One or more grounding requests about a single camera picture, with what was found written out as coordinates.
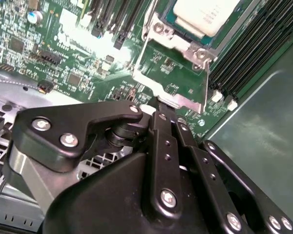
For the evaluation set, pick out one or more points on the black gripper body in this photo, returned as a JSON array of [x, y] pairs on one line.
[[107, 207]]

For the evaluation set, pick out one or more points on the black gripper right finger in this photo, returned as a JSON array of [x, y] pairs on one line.
[[210, 170]]

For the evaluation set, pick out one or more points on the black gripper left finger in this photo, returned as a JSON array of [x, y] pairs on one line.
[[51, 136]]

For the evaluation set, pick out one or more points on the metal socket cover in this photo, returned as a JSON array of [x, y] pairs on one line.
[[185, 102]]

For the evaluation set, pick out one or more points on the silver CPU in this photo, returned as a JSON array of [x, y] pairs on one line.
[[205, 14]]

